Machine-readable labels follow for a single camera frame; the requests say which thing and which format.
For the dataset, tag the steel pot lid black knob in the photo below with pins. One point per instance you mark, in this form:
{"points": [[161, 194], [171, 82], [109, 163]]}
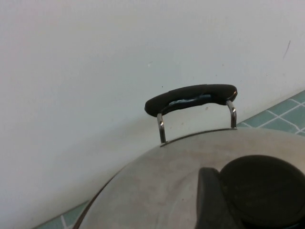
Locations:
{"points": [[155, 181]]}

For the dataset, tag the teal grid tablecloth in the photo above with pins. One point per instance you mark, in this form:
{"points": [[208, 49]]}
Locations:
{"points": [[286, 114]]}

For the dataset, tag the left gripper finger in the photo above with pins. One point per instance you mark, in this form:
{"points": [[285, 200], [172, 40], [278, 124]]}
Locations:
{"points": [[212, 205]]}

